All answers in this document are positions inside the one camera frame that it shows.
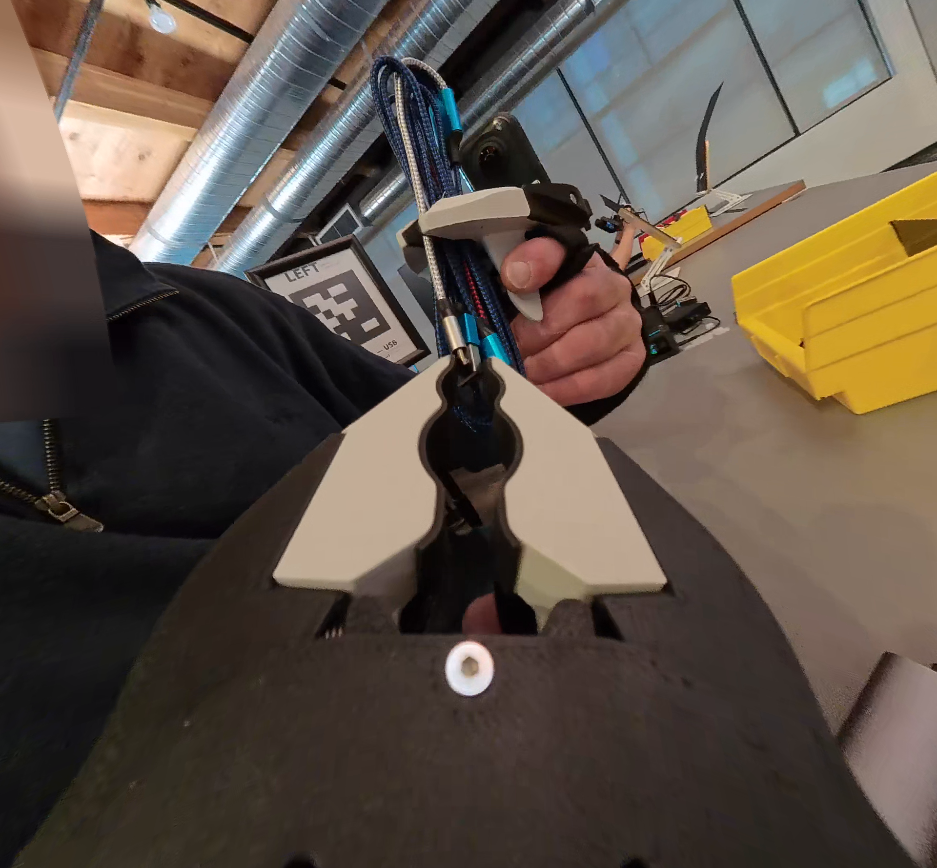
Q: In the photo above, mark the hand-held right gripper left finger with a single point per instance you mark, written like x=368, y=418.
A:
x=359, y=509

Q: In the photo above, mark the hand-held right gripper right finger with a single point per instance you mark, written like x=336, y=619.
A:
x=578, y=509

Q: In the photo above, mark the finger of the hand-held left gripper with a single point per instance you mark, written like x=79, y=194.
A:
x=411, y=245
x=476, y=212

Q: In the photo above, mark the yellow plastic bin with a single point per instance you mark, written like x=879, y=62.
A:
x=864, y=341

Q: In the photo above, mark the person's left forearm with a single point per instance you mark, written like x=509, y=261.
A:
x=618, y=403

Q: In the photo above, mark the person's left hand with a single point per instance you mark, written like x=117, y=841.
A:
x=585, y=341

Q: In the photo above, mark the black device with display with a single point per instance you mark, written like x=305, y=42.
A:
x=659, y=337

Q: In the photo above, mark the small yellow bin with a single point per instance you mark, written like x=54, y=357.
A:
x=684, y=229

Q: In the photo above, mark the black curved bar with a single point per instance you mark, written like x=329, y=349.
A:
x=706, y=136

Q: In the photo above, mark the ceiling track light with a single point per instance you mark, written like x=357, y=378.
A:
x=161, y=18

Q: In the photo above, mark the framed wall poster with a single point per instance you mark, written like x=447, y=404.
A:
x=344, y=304

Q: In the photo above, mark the silver air duct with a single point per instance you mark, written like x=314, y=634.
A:
x=351, y=150
x=256, y=114

